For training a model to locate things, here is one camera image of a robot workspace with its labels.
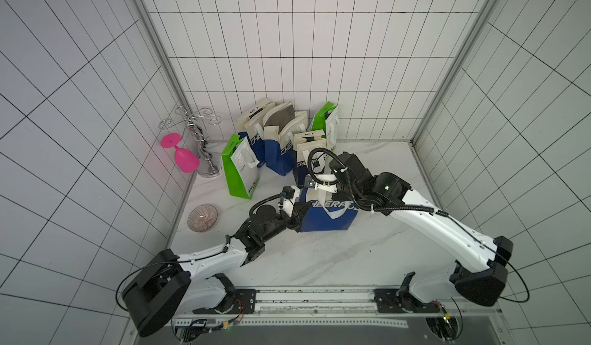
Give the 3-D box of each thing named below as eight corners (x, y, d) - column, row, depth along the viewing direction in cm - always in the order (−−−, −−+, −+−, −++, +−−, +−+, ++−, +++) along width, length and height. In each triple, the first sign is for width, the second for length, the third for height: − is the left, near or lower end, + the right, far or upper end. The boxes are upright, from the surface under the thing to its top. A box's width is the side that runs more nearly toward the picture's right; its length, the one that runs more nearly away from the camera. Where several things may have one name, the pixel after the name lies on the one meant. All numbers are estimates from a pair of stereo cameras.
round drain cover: (187, 233, 89) (183, 229, 86) (195, 208, 96) (192, 204, 93) (215, 233, 89) (212, 229, 86) (221, 208, 96) (219, 204, 93)
